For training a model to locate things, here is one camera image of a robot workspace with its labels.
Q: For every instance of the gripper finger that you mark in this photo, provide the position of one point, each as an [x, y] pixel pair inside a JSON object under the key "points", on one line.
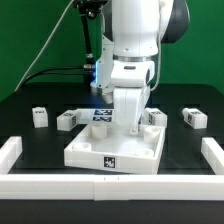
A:
{"points": [[134, 129], [108, 97]]}

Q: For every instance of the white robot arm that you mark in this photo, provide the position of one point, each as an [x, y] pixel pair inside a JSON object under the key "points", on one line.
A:
{"points": [[132, 34]]}

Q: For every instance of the white U-shaped obstacle fence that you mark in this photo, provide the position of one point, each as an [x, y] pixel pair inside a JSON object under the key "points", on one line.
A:
{"points": [[101, 187]]}

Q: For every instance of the white square tabletop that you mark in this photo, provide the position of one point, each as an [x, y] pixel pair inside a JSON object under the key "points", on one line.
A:
{"points": [[106, 146]]}

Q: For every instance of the white sheet with AprilTags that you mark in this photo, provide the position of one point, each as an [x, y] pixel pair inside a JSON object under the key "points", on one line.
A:
{"points": [[88, 115]]}

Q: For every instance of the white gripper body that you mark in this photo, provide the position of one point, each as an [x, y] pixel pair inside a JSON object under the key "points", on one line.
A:
{"points": [[131, 90]]}

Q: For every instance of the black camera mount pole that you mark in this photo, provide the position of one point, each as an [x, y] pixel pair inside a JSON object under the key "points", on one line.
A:
{"points": [[88, 10]]}

